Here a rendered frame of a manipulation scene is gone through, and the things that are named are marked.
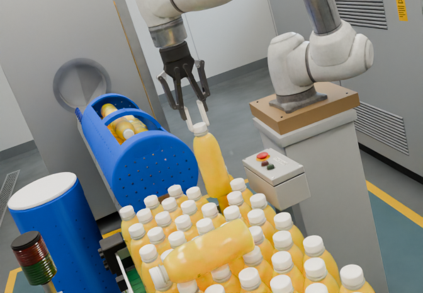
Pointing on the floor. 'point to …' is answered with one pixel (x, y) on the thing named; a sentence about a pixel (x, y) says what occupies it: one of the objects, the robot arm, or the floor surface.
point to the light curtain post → (137, 53)
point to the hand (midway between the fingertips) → (195, 116)
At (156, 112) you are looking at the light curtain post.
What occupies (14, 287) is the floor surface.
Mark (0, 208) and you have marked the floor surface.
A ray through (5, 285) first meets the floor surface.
